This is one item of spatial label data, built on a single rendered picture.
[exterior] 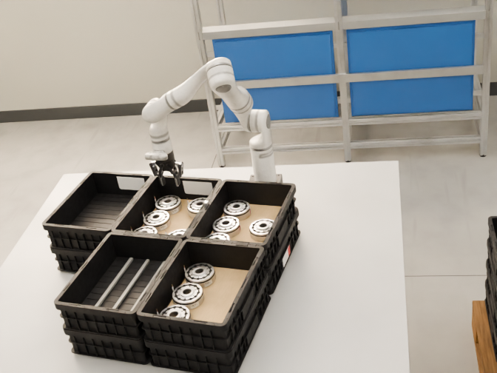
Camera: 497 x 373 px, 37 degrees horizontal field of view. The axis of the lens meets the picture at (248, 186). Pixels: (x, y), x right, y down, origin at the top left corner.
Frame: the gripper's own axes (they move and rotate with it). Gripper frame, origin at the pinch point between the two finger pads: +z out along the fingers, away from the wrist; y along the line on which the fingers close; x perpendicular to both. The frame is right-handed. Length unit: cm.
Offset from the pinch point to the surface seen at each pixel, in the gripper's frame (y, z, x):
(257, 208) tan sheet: -33.2, 12.6, -3.8
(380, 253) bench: -81, 26, 2
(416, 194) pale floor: -75, 98, -147
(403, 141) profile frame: -63, 85, -185
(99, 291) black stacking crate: 7, 12, 52
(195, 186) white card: -7.1, 5.8, -6.6
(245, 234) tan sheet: -33.8, 12.4, 13.9
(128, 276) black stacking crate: 0.5, 12.0, 43.3
